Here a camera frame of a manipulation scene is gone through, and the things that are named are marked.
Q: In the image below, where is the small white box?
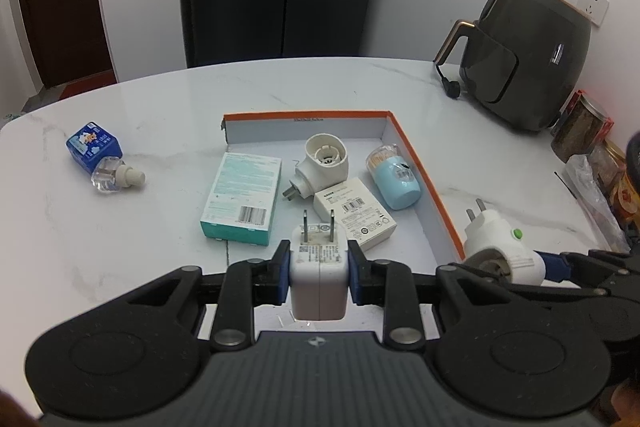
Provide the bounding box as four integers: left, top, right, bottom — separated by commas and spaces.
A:
313, 177, 397, 253

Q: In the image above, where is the glass jar with dark contents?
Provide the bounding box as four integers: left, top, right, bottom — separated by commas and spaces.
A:
550, 89, 613, 164

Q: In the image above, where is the blue printed box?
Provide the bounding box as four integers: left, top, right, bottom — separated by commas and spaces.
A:
66, 122, 147, 195

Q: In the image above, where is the teal and white box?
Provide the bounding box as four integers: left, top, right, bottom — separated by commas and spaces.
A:
200, 152, 282, 245

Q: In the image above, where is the glass jar with brown contents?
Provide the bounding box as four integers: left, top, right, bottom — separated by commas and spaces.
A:
590, 139, 628, 188

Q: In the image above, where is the red doormat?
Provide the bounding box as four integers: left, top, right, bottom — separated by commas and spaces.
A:
59, 69, 121, 100

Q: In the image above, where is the black power cable with plug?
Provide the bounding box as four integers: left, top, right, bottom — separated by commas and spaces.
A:
435, 64, 476, 99

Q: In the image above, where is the light blue toothpick holder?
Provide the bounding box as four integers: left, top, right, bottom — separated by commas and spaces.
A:
365, 143, 422, 211

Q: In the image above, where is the dark air fryer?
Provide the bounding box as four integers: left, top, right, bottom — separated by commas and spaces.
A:
434, 0, 592, 132

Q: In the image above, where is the thin black stick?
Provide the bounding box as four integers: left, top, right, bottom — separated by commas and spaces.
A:
554, 171, 583, 200

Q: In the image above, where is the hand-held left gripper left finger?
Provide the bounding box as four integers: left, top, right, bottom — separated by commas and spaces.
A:
125, 241, 292, 353

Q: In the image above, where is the white wall socket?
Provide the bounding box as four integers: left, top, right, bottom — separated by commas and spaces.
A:
580, 0, 610, 28

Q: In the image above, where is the orange snack packet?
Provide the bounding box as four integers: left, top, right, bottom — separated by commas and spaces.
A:
612, 172, 640, 228

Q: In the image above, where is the white square charger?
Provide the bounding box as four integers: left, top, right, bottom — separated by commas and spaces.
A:
291, 209, 351, 323

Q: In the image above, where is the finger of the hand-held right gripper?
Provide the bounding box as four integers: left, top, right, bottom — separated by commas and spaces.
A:
532, 249, 640, 288
505, 284, 606, 308

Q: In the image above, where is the orange-edged cardboard tray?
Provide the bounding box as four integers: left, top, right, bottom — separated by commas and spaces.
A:
220, 109, 467, 338

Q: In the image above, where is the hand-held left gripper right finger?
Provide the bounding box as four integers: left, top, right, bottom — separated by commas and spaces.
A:
347, 239, 506, 353

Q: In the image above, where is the clear plastic bag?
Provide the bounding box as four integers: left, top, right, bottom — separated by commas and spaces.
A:
565, 154, 631, 253

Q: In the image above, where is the white plug-in vaporizer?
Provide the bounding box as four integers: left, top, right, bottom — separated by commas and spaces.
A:
282, 133, 349, 202
462, 198, 546, 286

